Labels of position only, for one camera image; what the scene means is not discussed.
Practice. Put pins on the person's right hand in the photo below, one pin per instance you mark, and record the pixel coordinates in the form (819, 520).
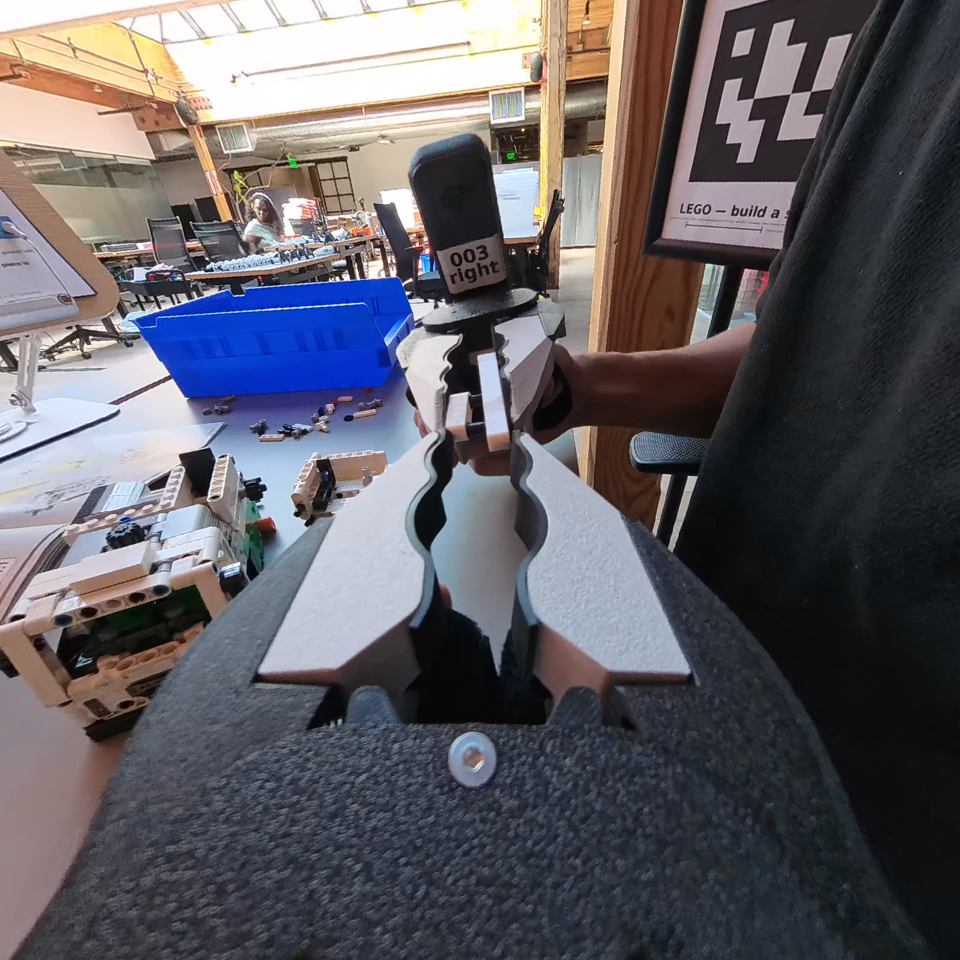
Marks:
(568, 366)

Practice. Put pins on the framed marker sign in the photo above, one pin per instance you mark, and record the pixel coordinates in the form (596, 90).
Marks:
(750, 112)

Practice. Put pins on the white lego beam assembly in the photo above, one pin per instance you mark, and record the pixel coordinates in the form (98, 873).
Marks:
(493, 397)

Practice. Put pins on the cluttered work table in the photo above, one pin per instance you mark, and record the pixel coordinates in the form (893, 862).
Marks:
(262, 266)

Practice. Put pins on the person's right forearm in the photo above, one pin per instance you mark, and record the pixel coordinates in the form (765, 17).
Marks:
(660, 382)

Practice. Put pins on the black office chair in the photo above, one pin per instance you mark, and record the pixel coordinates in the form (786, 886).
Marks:
(169, 244)
(217, 238)
(394, 240)

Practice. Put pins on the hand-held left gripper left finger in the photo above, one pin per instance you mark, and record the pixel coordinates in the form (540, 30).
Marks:
(345, 600)

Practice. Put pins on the wooden document stand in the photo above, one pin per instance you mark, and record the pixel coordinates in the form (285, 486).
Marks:
(60, 420)

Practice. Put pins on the open instruction booklet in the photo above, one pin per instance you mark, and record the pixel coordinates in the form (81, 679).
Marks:
(112, 457)

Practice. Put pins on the wooden post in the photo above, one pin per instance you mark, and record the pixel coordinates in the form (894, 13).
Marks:
(630, 262)

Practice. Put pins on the scattered small lego pins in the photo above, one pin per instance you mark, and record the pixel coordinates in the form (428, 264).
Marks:
(300, 427)

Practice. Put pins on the partly built lego truck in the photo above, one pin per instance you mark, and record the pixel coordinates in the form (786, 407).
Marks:
(112, 585)

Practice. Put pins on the white lego panel subassembly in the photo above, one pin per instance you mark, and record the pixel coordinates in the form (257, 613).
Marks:
(345, 476)

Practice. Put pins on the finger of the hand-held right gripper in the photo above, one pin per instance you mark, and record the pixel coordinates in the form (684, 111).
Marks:
(424, 367)
(529, 360)

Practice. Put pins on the printed instruction sheet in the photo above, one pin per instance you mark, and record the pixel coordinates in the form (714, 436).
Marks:
(37, 270)

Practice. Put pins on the black chair armrest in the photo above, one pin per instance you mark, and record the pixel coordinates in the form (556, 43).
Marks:
(667, 450)

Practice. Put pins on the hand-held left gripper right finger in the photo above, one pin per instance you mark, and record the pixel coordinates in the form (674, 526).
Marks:
(607, 600)

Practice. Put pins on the blue plastic bin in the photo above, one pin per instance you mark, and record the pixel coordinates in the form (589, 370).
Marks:
(270, 337)

